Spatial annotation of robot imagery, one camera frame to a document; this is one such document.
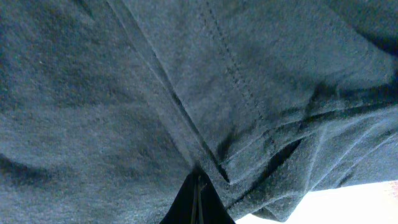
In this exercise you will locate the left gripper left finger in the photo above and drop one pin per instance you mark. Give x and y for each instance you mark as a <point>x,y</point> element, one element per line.
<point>184,207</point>

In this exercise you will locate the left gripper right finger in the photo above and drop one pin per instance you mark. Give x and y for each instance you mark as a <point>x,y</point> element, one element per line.
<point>210,207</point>

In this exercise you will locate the dark green t-shirt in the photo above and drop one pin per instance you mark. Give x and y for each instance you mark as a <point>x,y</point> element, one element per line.
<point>107,106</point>

